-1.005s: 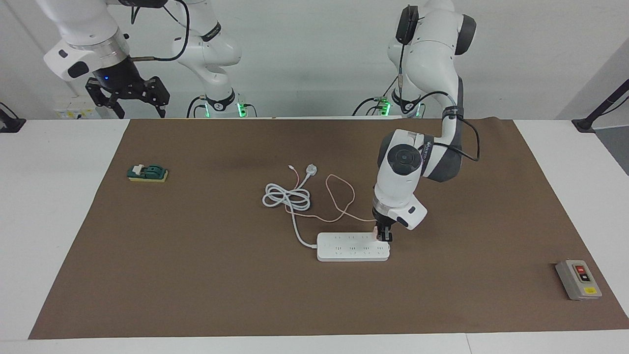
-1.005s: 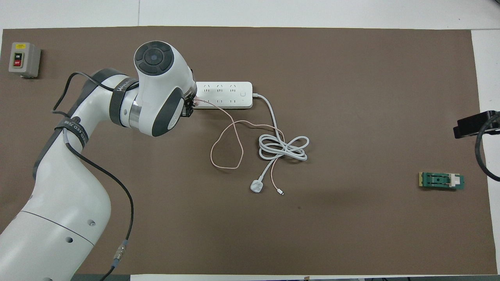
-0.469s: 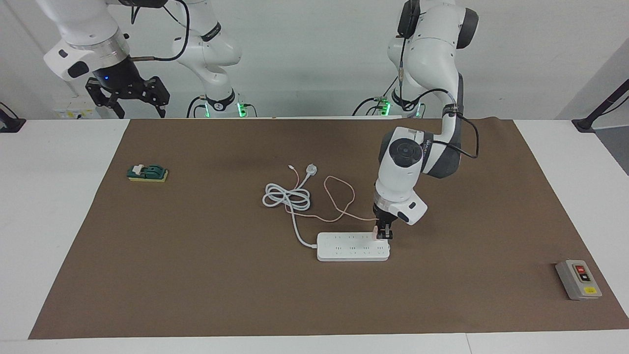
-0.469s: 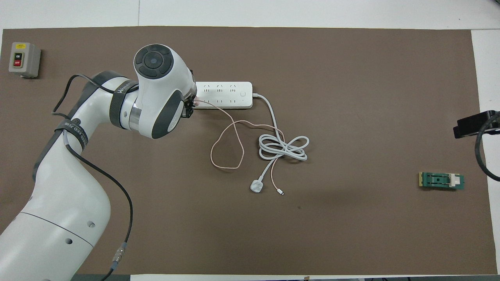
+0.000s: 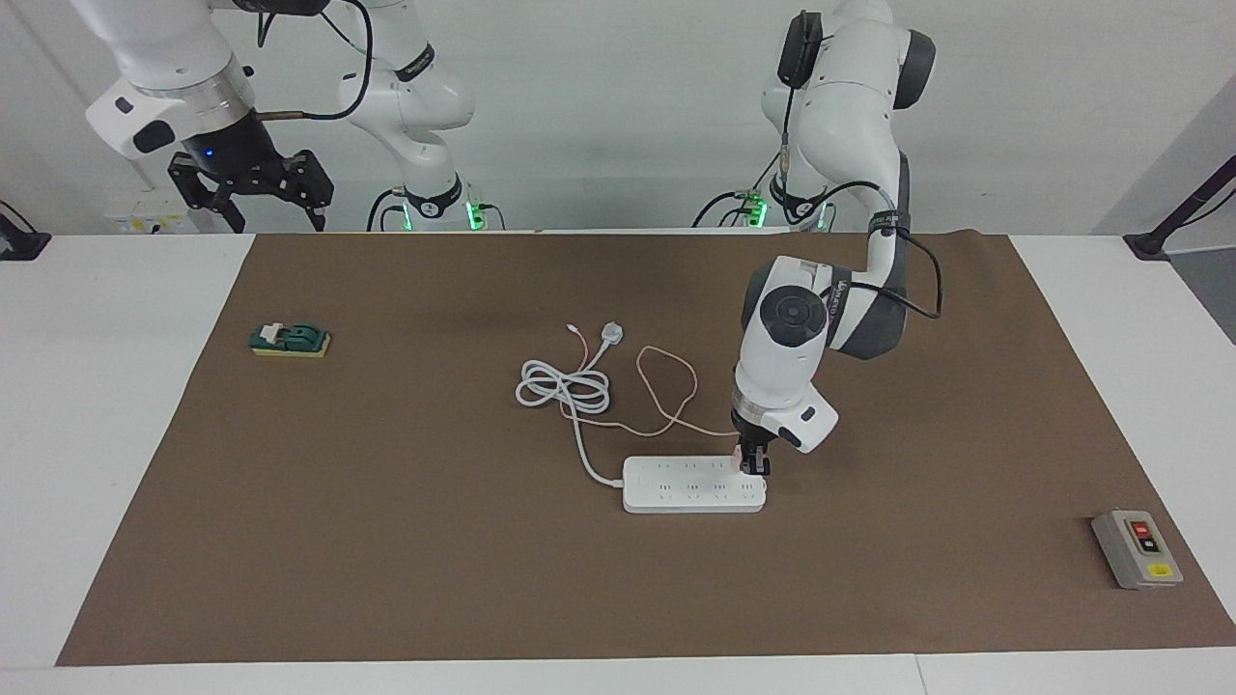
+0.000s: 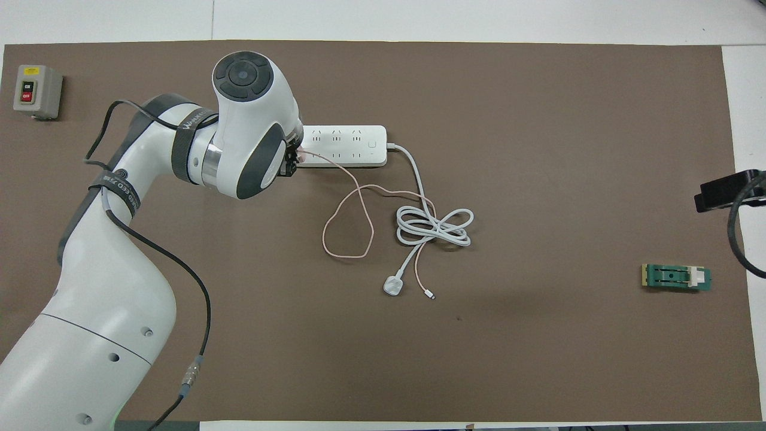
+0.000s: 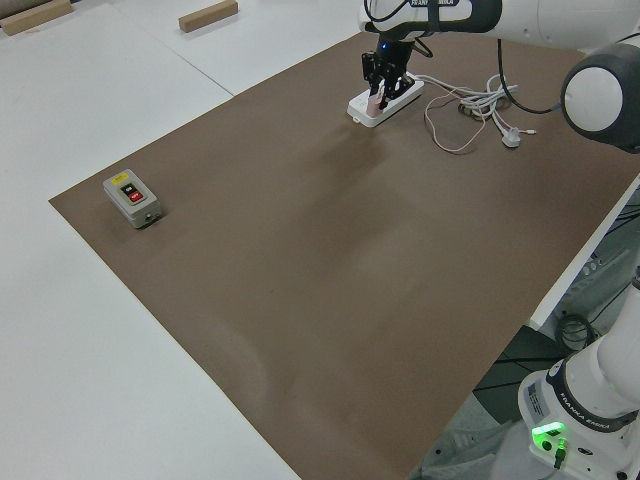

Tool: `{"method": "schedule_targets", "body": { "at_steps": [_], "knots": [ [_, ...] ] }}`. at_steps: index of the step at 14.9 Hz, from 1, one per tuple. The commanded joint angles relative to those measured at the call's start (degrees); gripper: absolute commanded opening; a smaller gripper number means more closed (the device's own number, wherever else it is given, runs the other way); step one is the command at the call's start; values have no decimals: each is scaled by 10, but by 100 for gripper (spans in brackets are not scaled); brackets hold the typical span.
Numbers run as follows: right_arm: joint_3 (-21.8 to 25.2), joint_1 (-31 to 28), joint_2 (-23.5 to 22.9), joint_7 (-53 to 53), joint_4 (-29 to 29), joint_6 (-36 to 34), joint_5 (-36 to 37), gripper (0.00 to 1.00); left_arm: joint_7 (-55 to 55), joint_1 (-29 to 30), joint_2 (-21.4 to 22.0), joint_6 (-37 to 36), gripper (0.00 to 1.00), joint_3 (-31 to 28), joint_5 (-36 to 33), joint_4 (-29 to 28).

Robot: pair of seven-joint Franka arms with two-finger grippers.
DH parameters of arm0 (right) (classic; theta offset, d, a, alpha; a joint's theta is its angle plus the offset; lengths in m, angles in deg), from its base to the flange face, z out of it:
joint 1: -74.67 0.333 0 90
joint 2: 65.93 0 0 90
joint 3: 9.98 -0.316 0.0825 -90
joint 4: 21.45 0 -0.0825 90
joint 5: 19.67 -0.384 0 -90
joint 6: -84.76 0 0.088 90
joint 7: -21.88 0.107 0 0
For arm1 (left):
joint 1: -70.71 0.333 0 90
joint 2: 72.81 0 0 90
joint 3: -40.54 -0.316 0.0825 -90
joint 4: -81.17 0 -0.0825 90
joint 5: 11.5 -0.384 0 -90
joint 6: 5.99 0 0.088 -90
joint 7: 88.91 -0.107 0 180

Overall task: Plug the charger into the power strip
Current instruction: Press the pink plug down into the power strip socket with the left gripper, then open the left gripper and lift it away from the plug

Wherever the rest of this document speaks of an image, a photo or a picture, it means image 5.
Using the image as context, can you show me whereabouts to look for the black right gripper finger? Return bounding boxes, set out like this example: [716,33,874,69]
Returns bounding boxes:
[285,150,336,233]
[169,154,244,235]

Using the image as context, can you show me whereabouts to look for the pink charging cable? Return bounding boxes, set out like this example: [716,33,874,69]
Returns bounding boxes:
[560,324,740,438]

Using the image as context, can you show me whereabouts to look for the white power strip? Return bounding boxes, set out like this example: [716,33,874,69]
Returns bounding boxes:
[622,456,769,514]

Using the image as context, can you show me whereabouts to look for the black table clamp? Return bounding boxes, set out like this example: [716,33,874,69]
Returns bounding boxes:
[0,201,51,262]

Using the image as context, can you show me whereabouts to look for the brown table mat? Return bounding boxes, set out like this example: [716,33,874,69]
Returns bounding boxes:
[55,230,1236,667]

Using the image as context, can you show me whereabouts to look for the white wall socket box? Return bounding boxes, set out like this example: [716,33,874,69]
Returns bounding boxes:
[104,188,201,235]

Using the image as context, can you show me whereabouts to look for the black base cable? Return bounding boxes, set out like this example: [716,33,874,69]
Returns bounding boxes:
[367,188,407,233]
[693,188,764,230]

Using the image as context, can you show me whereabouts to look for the green knife switch block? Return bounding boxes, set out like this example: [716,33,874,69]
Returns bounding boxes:
[249,322,332,359]

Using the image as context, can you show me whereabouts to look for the white power cord with plug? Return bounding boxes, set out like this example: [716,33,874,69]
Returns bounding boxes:
[515,323,627,487]

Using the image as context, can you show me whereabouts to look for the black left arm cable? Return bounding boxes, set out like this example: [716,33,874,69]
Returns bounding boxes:
[777,92,942,320]

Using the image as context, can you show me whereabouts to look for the grey on-off switch box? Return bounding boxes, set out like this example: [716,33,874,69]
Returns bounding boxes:
[1091,510,1185,591]

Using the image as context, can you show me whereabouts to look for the black pole mount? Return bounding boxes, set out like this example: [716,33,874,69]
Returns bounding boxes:
[1123,154,1236,262]

